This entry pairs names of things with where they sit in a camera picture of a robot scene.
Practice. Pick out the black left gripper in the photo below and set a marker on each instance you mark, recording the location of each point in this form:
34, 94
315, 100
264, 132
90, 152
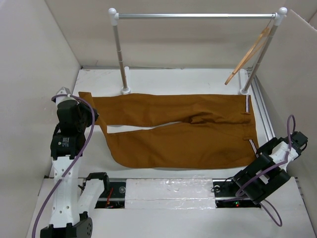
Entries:
86, 107

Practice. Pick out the brown trousers with striped trim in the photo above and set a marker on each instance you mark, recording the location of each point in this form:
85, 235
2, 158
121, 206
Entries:
202, 131

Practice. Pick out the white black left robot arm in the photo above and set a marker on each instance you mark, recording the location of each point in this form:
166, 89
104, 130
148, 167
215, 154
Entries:
71, 212

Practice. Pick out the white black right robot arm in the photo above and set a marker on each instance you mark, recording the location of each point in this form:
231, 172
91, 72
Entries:
267, 173

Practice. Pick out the wooden clothes hanger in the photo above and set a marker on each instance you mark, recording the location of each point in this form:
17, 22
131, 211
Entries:
257, 45

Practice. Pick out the silver white clothes rack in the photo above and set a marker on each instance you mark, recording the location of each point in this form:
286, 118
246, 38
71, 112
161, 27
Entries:
115, 16

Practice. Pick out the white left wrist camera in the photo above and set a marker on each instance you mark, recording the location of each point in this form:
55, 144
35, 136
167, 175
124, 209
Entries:
62, 95

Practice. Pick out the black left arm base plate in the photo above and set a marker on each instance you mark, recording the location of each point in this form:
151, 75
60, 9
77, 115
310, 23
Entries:
114, 198

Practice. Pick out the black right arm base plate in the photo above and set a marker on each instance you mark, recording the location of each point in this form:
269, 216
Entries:
224, 190

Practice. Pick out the aluminium rail right side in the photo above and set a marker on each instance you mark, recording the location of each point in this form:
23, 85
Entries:
264, 127

